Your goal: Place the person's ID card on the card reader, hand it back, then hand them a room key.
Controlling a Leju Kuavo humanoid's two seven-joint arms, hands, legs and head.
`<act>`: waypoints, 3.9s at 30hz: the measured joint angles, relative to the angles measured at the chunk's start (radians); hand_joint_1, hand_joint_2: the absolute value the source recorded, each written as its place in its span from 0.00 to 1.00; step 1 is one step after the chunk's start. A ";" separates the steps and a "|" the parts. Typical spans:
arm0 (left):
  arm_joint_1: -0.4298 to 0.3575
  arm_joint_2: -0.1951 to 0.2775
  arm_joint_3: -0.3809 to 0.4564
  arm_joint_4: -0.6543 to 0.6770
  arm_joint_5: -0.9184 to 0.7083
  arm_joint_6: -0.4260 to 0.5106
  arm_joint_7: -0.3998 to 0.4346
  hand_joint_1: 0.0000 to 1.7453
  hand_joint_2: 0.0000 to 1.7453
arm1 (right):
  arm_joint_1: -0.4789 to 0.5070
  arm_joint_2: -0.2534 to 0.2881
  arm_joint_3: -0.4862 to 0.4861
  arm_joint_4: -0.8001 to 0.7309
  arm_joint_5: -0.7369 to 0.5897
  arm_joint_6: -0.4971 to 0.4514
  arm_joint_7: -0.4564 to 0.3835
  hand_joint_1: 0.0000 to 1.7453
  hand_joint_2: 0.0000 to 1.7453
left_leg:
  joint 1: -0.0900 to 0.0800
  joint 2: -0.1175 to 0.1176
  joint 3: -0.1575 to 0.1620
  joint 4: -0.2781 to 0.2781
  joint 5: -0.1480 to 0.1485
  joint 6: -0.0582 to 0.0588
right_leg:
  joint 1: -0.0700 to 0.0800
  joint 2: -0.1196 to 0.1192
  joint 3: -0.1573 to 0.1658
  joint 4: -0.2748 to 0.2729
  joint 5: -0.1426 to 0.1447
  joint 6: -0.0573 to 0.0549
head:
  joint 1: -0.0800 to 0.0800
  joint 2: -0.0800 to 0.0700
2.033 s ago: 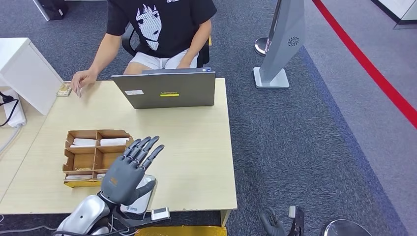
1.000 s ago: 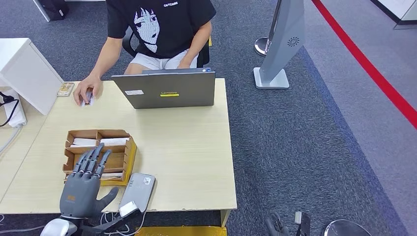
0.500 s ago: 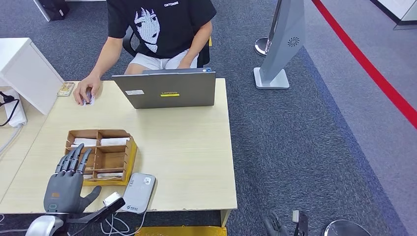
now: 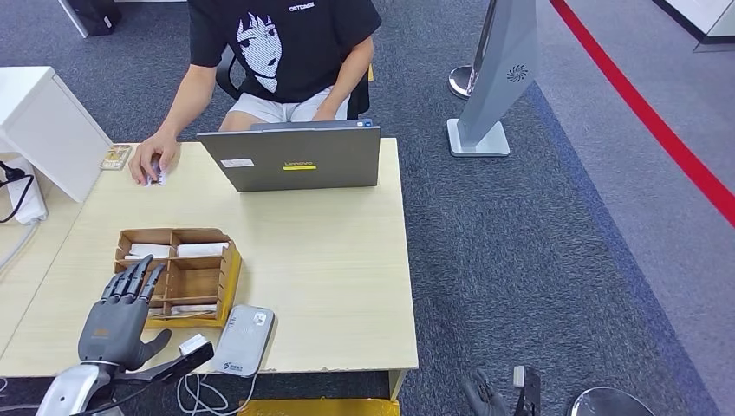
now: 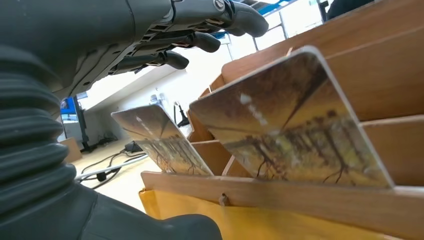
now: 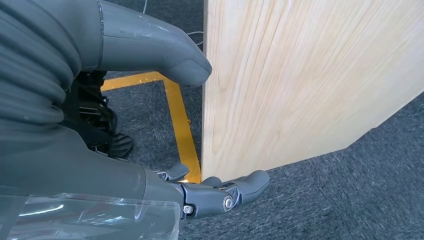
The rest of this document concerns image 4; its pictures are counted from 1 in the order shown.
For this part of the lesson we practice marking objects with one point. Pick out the grey card reader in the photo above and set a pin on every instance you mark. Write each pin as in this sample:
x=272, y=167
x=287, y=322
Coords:
x=241, y=341

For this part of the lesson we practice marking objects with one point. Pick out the chrome stanchion post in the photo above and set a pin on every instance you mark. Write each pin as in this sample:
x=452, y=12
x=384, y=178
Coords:
x=459, y=80

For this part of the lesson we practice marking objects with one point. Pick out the person's right forearm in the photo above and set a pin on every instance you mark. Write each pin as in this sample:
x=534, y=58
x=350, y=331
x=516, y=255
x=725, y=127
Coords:
x=186, y=103

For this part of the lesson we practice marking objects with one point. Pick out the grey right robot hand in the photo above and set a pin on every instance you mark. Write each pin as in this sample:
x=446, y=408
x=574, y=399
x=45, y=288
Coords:
x=485, y=399

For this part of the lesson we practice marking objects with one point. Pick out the white card stack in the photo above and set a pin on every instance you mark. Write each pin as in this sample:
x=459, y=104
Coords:
x=192, y=309
x=201, y=250
x=149, y=250
x=156, y=313

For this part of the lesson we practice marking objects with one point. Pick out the person's left forearm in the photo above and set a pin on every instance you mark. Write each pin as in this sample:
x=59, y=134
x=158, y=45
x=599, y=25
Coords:
x=350, y=72

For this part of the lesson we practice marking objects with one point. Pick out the person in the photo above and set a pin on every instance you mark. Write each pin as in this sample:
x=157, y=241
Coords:
x=310, y=52

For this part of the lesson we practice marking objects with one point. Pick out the wooden divided card box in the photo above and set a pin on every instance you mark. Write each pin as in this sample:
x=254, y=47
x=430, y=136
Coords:
x=195, y=281

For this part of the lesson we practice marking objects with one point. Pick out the shiny silver dome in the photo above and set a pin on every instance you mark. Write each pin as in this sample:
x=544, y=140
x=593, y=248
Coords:
x=608, y=405

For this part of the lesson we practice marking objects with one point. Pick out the black right camera bracket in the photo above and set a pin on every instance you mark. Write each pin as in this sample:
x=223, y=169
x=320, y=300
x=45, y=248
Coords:
x=533, y=399

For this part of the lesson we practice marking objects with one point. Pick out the yellow floor tape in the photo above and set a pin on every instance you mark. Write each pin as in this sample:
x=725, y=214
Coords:
x=321, y=409

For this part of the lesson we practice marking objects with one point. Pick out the grey standing kiosk panel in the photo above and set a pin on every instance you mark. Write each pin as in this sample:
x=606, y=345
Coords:
x=499, y=74

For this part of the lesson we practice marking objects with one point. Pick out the white power strip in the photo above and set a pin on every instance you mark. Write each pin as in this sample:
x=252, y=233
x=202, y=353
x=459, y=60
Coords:
x=31, y=204

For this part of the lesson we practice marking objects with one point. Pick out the person's left hand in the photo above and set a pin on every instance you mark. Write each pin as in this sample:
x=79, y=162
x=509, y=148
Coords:
x=326, y=113

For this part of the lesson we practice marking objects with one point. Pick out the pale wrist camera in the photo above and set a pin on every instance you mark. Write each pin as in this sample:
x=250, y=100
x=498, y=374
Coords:
x=193, y=344
x=518, y=376

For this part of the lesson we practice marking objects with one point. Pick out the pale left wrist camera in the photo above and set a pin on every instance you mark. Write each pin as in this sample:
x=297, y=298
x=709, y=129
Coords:
x=193, y=344

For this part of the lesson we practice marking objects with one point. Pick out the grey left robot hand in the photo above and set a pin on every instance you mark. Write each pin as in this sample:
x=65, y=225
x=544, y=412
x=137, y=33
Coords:
x=115, y=333

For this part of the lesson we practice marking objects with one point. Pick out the black camera bracket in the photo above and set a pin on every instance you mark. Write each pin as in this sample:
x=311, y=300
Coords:
x=172, y=367
x=533, y=399

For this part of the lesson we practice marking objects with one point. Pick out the grey laptop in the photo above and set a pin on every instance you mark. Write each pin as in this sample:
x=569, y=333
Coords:
x=298, y=149

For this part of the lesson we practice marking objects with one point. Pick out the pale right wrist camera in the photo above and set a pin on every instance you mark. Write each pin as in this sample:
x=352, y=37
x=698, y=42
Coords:
x=518, y=376

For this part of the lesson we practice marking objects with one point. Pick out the pale wooden desk leg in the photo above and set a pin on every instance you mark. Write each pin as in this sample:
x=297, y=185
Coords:
x=397, y=384

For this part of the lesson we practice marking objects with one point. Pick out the white ID card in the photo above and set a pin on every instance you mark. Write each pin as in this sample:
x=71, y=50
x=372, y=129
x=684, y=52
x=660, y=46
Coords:
x=159, y=179

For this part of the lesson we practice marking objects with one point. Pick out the black left camera bracket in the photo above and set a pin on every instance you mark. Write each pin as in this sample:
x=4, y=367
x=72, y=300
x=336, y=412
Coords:
x=172, y=367

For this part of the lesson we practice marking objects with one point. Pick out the small gold patterned card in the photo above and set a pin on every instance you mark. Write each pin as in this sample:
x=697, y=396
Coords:
x=116, y=157

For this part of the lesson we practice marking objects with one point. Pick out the person's right hand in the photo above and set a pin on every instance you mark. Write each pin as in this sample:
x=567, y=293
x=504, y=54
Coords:
x=155, y=150

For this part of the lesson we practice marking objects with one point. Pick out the white cabinet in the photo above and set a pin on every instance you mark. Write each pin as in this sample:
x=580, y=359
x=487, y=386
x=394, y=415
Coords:
x=52, y=126

